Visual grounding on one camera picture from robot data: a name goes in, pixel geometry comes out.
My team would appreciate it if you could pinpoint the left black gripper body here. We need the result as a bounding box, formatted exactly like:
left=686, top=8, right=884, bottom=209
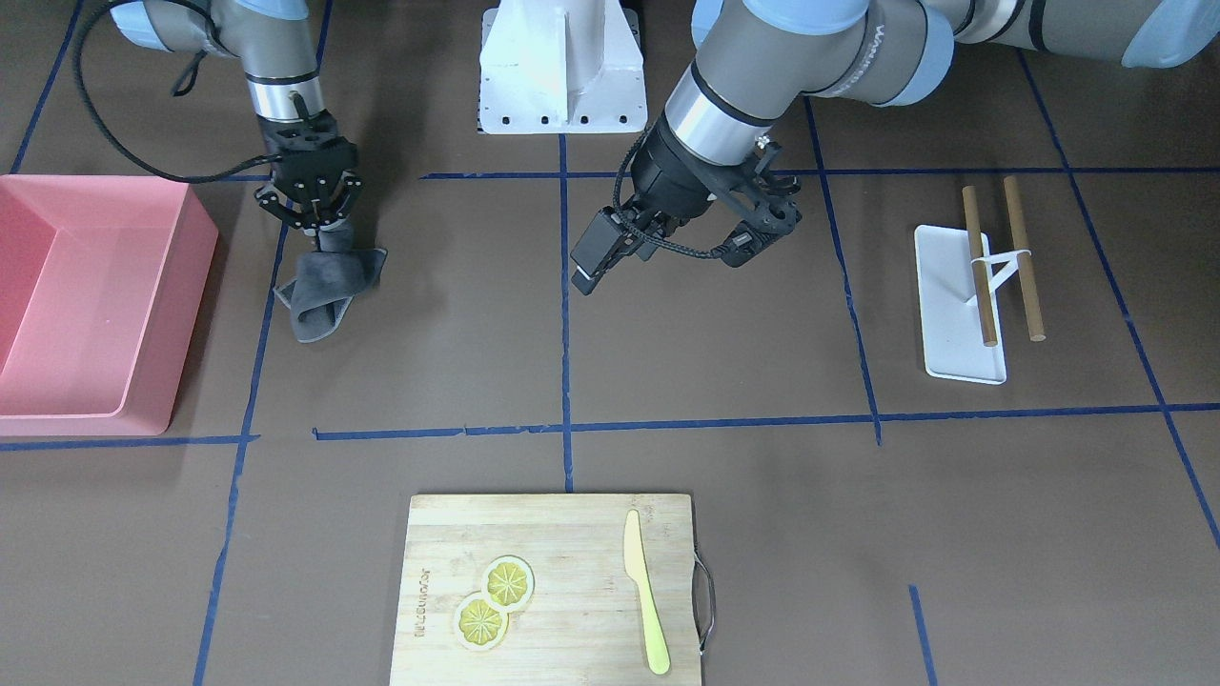
left=570, top=123, right=802, bottom=295

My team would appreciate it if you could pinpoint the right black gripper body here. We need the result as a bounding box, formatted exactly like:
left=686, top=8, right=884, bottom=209
left=255, top=110, right=362, bottom=232

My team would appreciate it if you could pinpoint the dark grey cloth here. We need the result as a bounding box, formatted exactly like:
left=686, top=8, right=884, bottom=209
left=275, top=221, right=387, bottom=344

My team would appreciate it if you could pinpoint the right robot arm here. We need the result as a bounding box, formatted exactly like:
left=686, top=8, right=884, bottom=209
left=104, top=1, right=362, bottom=236

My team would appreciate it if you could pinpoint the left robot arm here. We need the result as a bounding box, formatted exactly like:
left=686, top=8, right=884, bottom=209
left=571, top=1, right=1218, bottom=294

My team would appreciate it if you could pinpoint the pink plastic bin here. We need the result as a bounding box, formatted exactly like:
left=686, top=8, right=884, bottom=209
left=1, top=175, right=218, bottom=435

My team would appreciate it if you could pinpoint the yellow plastic knife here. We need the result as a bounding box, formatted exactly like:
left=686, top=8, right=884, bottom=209
left=622, top=509, right=671, bottom=675

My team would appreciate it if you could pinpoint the rear lemon slice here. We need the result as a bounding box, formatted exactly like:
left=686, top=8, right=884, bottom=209
left=482, top=555, right=536, bottom=614

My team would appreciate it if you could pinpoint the lemon slice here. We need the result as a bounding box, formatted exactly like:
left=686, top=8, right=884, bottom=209
left=451, top=594, right=511, bottom=652
left=482, top=555, right=536, bottom=614

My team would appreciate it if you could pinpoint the bamboo cutting board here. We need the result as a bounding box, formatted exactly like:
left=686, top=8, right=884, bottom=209
left=389, top=494, right=704, bottom=685

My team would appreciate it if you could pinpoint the front lemon slice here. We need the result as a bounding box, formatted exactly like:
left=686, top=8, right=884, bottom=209
left=451, top=594, right=511, bottom=652

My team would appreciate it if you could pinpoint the black braided cable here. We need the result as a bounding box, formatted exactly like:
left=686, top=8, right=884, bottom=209
left=614, top=133, right=754, bottom=260
left=72, top=0, right=287, bottom=186

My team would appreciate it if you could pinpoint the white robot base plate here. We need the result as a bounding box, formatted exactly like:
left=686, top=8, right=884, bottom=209
left=477, top=1, right=649, bottom=135

